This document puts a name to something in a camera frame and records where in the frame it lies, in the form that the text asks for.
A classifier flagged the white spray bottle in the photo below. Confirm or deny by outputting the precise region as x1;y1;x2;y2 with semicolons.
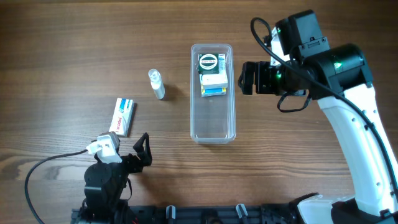
148;68;165;100

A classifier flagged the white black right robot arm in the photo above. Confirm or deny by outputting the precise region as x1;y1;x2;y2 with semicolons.
238;10;397;223

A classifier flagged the blue VapoDrops box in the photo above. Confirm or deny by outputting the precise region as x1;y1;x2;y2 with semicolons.
201;88;226;97

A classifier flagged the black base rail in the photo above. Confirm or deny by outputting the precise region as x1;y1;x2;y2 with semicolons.
71;203;304;223

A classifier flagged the white Panadol box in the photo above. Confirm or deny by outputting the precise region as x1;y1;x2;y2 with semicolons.
109;98;135;137

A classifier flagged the black left camera cable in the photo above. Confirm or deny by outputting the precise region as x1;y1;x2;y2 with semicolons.
24;149;89;224

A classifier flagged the clear plastic container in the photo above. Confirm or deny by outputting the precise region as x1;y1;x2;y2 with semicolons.
190;44;236;144

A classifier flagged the white medicine box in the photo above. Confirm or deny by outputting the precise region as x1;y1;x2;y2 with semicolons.
200;54;228;89

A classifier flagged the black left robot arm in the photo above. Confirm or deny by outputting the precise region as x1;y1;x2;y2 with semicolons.
74;132;152;223

